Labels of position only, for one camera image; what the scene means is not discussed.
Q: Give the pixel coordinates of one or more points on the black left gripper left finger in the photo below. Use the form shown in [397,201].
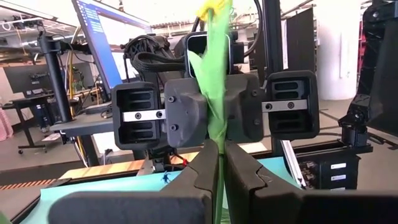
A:
[140,208]

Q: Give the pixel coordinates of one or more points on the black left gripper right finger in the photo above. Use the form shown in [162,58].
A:
[311,208]

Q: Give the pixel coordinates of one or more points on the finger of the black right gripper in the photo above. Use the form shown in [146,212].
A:
[245,109]
[186,112]

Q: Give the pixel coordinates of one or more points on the blue artificial flower bunch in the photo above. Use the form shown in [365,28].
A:
[166,178]

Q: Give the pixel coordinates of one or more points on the yellow artificial tulip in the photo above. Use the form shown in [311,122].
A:
[214,77]

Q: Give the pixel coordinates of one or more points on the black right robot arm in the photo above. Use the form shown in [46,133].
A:
[382,77]

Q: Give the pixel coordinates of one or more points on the black partition panel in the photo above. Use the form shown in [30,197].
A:
[300,40]

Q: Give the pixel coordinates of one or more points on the black box white labels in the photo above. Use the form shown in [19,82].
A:
[317,171]

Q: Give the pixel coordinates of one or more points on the green table mat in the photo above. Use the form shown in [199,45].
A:
[109,186]

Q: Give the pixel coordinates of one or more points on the white round column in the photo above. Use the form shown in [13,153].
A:
[337,46]

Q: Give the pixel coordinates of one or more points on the grey desk top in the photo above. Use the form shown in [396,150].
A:
[84,127]

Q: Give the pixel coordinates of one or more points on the computer monitor blue screen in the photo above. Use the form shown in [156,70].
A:
[102,46]

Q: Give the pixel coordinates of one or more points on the black hazard striped floor mat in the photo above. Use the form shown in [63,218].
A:
[25,184]

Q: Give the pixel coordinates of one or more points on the black monitor stand pole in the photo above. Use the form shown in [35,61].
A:
[57,77]

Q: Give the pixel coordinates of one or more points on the black wheeled desk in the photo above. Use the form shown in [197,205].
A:
[28,101]

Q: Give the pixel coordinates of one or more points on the pink cloth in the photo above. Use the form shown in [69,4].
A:
[4,124]

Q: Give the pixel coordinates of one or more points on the dark computer monitor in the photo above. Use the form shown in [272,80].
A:
[21,79]

